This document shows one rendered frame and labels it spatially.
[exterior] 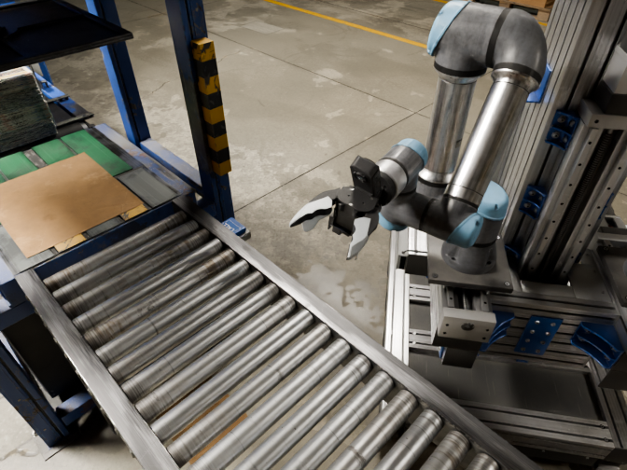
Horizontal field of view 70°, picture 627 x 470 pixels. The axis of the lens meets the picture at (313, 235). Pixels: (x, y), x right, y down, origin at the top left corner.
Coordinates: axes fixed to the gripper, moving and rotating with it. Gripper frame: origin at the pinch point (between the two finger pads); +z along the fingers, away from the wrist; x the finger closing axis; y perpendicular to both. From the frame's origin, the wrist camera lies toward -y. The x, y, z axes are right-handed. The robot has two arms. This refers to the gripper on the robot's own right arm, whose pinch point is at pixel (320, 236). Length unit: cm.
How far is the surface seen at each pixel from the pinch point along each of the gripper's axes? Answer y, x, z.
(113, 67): 36, 133, -54
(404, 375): 41.5, -20.2, -12.1
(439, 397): 41, -29, -12
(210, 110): 25, 70, -44
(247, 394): 44.6, 5.7, 12.0
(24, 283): 53, 77, 22
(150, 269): 51, 54, -2
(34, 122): 55, 149, -25
